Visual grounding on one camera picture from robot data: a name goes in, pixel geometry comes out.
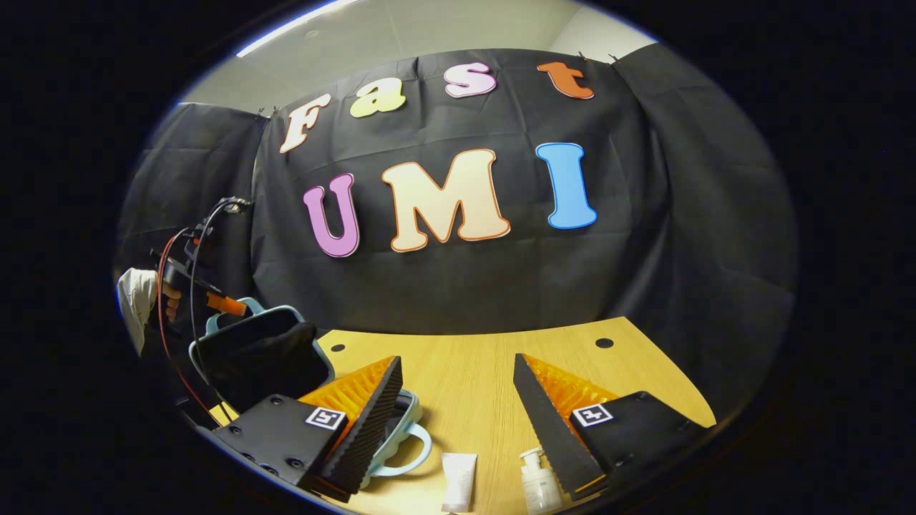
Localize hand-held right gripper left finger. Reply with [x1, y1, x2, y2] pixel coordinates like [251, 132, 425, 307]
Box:
[212, 355, 404, 503]

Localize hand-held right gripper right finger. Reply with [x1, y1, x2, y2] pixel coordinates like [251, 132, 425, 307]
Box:
[512, 353, 718, 501]

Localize light blue suitcase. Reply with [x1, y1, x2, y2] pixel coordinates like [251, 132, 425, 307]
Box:
[187, 297, 434, 479]

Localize white pump bottle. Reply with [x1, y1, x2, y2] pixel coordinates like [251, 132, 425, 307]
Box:
[519, 447, 566, 515]

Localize white cream tube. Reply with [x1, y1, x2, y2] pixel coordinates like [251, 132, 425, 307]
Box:
[441, 452, 479, 514]

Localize black backdrop cloth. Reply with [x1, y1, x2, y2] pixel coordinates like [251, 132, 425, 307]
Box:
[114, 43, 799, 423]

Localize black cable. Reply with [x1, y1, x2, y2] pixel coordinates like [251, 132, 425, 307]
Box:
[189, 197, 253, 405]

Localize red cable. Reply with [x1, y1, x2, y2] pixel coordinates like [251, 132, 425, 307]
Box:
[156, 227, 215, 423]

